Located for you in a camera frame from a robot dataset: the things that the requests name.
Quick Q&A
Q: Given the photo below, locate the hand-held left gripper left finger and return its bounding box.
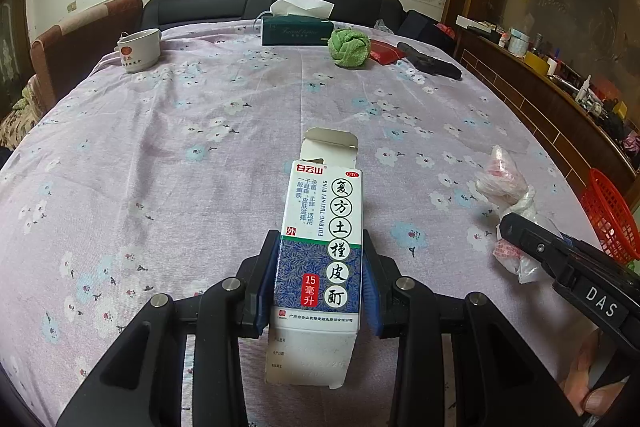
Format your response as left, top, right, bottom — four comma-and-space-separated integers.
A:
56, 229, 280, 427

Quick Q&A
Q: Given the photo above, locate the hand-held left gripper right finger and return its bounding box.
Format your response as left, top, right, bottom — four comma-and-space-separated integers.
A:
361, 229, 583, 427

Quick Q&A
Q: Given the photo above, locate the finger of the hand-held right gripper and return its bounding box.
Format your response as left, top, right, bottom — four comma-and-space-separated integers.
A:
499, 212, 576, 279

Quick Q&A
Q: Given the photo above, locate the clear plastic bag red print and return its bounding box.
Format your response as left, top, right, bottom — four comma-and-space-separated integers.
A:
475, 145, 556, 284

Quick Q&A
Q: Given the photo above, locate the red plastic basket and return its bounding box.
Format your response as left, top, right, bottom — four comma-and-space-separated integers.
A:
581, 168, 640, 265

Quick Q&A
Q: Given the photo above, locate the white blue medicine carton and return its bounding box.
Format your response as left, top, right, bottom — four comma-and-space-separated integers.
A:
265, 127, 367, 390

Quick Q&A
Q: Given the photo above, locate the person's right hand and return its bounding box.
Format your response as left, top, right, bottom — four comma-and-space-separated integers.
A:
562, 357, 640, 427

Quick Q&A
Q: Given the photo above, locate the pink cloth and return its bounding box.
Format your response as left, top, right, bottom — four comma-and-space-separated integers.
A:
620, 127, 640, 160

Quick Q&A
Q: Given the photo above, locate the white jar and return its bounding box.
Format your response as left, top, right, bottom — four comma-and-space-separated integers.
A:
509, 28, 531, 56

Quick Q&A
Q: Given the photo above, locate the black gadget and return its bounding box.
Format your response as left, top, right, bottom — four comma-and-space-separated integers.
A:
396, 41, 463, 80

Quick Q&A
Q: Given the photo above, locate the white flat box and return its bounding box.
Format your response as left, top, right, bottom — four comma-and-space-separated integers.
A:
456, 14, 501, 35

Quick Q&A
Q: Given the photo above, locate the red wallet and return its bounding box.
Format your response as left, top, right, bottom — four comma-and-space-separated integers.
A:
369, 39, 407, 66

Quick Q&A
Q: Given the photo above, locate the black bag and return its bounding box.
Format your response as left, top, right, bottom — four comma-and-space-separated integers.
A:
397, 9, 456, 52

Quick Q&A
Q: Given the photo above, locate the green cloth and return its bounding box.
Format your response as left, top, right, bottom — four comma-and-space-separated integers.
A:
327, 28, 372, 68

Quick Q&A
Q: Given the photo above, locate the dark green tissue box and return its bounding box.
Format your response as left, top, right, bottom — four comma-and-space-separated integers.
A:
261, 0, 335, 46

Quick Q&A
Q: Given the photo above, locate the white mug red print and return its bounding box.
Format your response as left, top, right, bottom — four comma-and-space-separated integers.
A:
117, 28, 162, 72

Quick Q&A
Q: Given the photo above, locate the black leather sofa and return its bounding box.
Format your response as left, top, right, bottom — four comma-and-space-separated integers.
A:
142, 0, 406, 30

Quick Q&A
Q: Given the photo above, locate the floral cushion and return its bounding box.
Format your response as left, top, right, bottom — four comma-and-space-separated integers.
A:
0, 82, 41, 148

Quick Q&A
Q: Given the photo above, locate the brown armchair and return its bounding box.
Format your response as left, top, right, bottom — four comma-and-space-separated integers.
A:
31, 0, 145, 108

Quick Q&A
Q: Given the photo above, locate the dark wooden display cabinet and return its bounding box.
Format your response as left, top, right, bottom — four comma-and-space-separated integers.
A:
0, 0, 31, 108

